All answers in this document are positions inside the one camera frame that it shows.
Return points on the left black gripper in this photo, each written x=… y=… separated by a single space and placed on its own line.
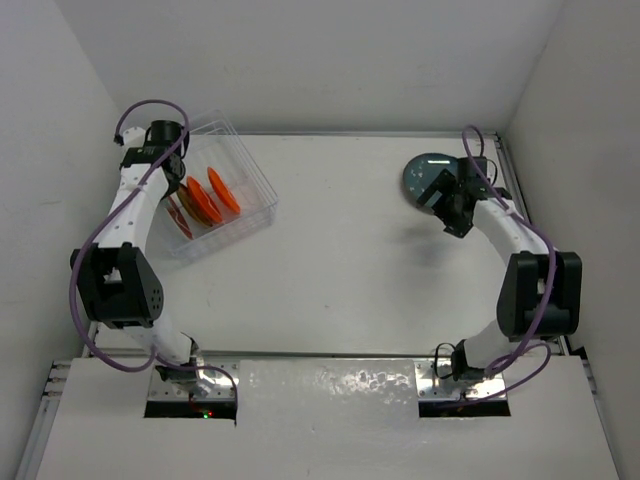
x=170 y=190

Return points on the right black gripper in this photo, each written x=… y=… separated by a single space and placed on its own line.
x=446 y=183

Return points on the teal red patterned plate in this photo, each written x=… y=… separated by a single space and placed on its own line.
x=429 y=181

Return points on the yellow patterned plate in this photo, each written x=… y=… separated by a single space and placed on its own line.
x=191 y=208

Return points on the orange plate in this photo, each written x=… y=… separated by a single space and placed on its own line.
x=223 y=192
x=203 y=201

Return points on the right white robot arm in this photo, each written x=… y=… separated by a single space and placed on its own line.
x=540 y=296

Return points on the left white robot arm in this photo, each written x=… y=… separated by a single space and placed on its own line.
x=112 y=281

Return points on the foil covered front panel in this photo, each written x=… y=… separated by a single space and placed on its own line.
x=210 y=392

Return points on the white wire dish rack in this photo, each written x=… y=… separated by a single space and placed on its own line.
x=215 y=143

